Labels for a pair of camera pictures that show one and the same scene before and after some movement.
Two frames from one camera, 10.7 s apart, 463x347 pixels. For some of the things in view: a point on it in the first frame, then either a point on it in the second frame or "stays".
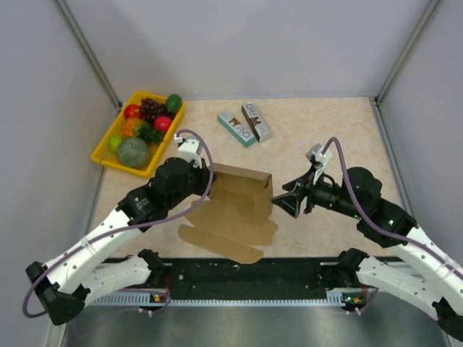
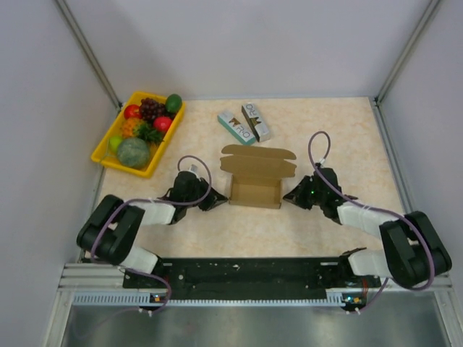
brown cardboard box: [234, 223] → [257, 173]
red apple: [132, 111] stays
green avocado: [173, 103] stays
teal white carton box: [235, 129] stays
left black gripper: [207, 178] → [213, 197]
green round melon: [134, 152] stays
